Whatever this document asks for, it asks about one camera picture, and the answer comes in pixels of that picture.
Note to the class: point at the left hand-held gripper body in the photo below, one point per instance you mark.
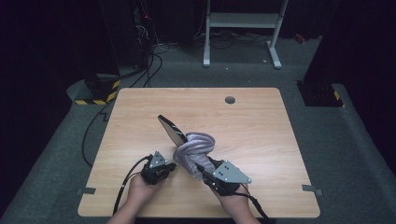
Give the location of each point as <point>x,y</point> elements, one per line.
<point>155,174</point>

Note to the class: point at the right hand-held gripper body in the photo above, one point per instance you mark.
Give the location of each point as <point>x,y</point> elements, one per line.
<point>229,180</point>

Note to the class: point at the purple white fluffy cloth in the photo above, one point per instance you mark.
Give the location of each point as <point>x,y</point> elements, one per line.
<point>194,149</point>

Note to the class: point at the person's right hand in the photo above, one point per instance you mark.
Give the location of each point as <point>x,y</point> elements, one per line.
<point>235,203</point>

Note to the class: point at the person's left hand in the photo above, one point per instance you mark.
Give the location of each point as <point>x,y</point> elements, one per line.
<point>140,194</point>

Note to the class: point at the grey tape piece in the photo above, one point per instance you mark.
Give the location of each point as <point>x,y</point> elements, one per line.
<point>311,188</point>
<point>87,190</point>

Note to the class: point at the black yellow striped stand base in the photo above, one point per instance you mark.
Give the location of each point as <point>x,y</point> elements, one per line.
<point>99,93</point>
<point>320,96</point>

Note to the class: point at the white metal stand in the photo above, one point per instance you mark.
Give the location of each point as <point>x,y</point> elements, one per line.
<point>243,20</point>

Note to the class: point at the small red object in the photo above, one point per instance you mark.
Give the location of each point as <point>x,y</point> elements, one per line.
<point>299,38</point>

